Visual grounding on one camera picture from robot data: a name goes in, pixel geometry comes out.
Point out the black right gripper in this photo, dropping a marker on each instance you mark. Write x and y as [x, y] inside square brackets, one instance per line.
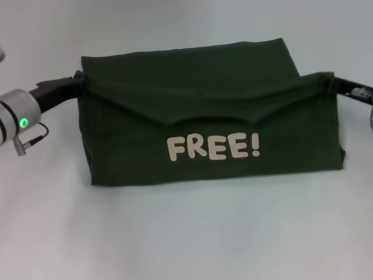
[357, 91]

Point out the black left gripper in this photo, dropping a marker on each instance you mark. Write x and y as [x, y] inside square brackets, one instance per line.
[55, 93]

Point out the dark green shirt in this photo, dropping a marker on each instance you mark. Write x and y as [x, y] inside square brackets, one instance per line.
[204, 96]

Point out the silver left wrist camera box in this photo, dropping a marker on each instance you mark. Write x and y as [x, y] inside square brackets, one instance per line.
[1, 54]

